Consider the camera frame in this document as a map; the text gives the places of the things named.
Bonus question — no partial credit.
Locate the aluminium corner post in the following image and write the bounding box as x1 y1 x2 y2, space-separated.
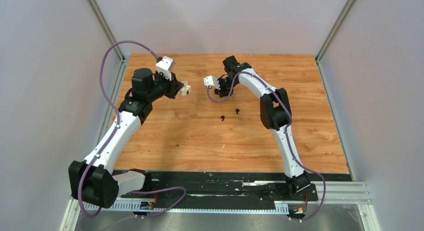
86 0 117 45
315 0 357 64

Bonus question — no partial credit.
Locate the left aluminium corner post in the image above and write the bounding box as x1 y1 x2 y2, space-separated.
86 0 117 45

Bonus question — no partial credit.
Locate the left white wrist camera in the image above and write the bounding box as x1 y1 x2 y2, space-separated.
155 56 176 81

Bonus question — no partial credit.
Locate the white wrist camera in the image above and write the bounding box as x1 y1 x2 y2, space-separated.
203 75 221 90
155 56 176 81

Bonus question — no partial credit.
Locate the white earbud charging case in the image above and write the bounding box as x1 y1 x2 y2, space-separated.
181 84 192 97

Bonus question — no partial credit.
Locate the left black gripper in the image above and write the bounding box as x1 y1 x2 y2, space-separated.
146 70 184 102

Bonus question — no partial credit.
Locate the aluminium rail frame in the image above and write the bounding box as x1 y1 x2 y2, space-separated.
60 181 380 231

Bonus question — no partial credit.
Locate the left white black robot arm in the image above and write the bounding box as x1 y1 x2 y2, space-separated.
68 68 191 209

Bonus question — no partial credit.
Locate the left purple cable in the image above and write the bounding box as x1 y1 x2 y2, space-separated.
77 40 187 220

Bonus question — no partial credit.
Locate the right aluminium corner post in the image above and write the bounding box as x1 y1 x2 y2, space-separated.
315 0 357 64

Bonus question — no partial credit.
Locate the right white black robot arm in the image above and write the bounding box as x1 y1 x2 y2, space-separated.
207 55 311 200

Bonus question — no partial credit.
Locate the purple cable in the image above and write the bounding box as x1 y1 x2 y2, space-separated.
77 40 187 220
206 71 327 223

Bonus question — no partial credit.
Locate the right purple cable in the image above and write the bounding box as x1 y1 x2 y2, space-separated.
206 71 327 223

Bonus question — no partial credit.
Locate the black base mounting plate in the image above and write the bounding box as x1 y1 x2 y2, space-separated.
112 170 353 211

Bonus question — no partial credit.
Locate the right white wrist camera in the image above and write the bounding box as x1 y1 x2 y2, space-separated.
203 75 221 90

